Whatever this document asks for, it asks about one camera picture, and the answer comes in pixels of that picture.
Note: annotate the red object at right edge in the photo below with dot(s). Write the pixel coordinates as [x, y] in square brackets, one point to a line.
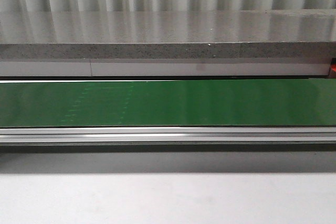
[332, 73]

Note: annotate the grey stone countertop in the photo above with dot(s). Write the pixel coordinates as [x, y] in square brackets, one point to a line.
[214, 44]

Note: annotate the aluminium conveyor front rail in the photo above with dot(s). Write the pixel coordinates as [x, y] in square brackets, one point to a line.
[167, 139]

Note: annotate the green conveyor belt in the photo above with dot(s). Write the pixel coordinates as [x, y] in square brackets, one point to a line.
[242, 102]

